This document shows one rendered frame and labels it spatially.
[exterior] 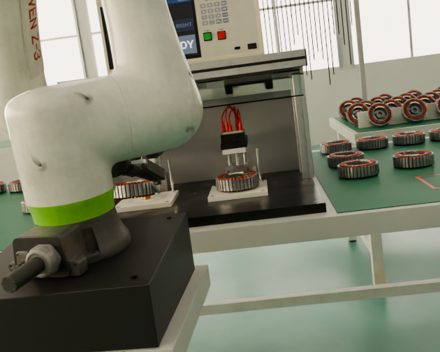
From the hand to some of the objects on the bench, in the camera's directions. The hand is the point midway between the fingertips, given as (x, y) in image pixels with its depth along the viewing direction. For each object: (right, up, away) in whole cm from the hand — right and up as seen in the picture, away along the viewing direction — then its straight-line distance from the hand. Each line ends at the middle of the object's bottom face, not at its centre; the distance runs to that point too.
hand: (133, 187), depth 139 cm
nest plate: (+26, -2, +12) cm, 29 cm away
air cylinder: (+27, +1, +27) cm, 38 cm away
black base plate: (+14, -5, +15) cm, 21 cm away
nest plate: (+2, -4, +14) cm, 15 cm away
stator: (+60, +3, +24) cm, 65 cm away
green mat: (+79, +6, +31) cm, 85 cm away
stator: (+26, 0, +12) cm, 28 cm away
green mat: (-48, -9, +42) cm, 64 cm away
